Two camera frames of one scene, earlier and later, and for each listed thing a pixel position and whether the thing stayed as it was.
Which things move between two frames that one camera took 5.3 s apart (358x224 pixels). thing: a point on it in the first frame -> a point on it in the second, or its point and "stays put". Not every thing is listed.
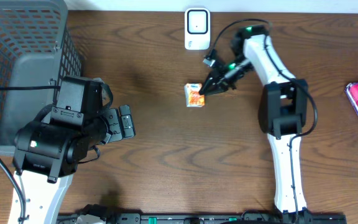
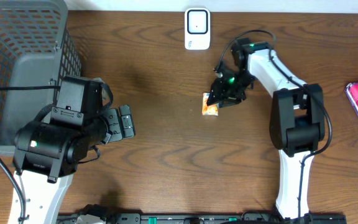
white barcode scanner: [197, 28] stays put
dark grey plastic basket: [23, 43] stays put
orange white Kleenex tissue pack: [192, 96] -> [212, 109]
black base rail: [279, 217] stays put
